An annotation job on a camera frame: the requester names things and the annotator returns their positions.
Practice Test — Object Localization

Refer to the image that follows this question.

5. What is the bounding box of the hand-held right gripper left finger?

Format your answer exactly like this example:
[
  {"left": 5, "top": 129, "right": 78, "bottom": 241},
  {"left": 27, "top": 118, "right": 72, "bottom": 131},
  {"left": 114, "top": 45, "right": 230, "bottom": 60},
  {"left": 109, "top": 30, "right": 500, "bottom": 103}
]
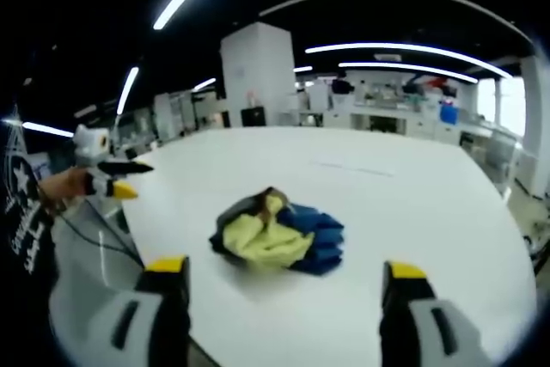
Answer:
[{"left": 79, "top": 255, "right": 192, "bottom": 367}]

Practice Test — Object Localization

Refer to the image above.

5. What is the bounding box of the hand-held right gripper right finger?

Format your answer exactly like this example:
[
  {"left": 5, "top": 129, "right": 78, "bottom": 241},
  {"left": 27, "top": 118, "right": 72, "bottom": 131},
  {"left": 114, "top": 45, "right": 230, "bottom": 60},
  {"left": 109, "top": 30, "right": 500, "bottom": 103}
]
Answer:
[{"left": 379, "top": 260, "right": 485, "bottom": 367}]

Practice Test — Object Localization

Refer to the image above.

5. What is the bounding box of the blue and yellow garment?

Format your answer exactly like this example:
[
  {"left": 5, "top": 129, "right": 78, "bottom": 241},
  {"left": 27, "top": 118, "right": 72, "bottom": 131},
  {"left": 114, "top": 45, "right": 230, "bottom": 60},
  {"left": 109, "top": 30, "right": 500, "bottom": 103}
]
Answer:
[{"left": 208, "top": 186, "right": 347, "bottom": 276}]

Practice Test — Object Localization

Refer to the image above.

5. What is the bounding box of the person's left hand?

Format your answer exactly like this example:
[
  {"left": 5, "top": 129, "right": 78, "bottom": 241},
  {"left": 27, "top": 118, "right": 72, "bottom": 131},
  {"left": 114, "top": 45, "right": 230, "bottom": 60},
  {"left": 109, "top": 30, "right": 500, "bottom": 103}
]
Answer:
[{"left": 40, "top": 167, "right": 94, "bottom": 209}]

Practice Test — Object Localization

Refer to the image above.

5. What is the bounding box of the black cabinet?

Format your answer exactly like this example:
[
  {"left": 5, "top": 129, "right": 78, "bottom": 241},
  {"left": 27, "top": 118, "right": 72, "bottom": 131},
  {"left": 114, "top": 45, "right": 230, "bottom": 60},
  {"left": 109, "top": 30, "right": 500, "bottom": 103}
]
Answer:
[{"left": 240, "top": 106, "right": 266, "bottom": 128}]

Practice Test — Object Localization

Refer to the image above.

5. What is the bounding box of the white square pillar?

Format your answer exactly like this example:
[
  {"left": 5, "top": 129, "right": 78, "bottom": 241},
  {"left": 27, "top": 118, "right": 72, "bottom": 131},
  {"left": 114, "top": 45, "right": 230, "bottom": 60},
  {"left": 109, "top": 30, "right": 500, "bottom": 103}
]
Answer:
[{"left": 220, "top": 21, "right": 296, "bottom": 128}]

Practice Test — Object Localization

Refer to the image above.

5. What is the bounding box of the white lab bench row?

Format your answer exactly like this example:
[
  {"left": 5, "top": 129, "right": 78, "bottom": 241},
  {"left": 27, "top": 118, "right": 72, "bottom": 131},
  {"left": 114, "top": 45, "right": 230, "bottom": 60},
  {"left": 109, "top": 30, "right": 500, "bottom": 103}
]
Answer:
[{"left": 296, "top": 104, "right": 499, "bottom": 144}]

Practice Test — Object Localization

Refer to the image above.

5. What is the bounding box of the blue bin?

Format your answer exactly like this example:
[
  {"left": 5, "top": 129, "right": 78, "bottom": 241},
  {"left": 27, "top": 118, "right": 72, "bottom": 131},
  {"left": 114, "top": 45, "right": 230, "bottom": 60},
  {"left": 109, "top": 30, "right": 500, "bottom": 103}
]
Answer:
[{"left": 438, "top": 99, "right": 460, "bottom": 124}]

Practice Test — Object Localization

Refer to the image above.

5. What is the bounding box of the black cable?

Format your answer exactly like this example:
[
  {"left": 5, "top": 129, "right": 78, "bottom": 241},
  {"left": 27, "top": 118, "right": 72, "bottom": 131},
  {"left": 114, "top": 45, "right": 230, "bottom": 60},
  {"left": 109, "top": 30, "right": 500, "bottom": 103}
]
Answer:
[{"left": 55, "top": 207, "right": 145, "bottom": 267}]

